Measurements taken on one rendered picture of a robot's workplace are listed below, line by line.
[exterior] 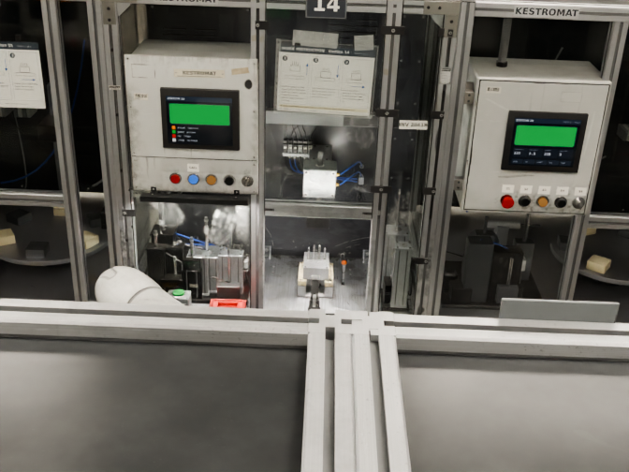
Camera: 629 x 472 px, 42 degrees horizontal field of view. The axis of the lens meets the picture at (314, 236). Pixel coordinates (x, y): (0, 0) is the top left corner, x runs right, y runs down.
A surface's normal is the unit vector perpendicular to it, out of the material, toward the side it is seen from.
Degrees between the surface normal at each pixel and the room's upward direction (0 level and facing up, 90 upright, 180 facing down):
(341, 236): 90
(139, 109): 90
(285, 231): 90
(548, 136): 90
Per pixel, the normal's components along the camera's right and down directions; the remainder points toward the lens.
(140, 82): -0.02, 0.45
